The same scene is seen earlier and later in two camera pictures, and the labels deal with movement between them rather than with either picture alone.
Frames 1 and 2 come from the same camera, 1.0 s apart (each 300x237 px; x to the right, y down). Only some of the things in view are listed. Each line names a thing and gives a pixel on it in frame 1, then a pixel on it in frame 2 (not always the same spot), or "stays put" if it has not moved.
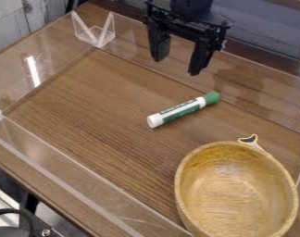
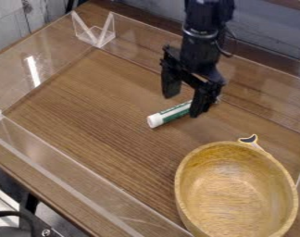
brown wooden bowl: x=235 y=191 stays put
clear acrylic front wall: x=94 y=207 stays put
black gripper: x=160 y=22 -> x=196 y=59
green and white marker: x=207 y=99 stays put
